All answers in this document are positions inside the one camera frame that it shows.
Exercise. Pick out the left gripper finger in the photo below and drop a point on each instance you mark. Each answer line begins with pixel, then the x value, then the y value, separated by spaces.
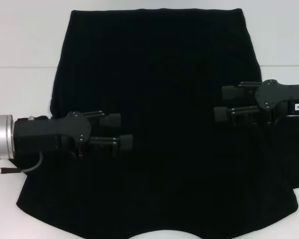
pixel 109 119
pixel 124 143

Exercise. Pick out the black shirt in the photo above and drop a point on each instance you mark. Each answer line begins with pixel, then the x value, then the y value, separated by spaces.
pixel 164 74

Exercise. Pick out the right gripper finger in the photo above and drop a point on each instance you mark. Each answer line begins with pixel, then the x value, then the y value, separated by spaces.
pixel 221 114
pixel 230 92

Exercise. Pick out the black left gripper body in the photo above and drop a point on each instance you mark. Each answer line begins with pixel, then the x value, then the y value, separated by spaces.
pixel 52 134

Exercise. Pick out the small silver gripper plug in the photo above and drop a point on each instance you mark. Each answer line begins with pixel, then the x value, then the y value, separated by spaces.
pixel 31 118

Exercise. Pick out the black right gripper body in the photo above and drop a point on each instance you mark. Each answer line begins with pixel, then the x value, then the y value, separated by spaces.
pixel 276 95

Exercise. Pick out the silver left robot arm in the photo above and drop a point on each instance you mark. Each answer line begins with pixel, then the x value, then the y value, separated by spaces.
pixel 1 137

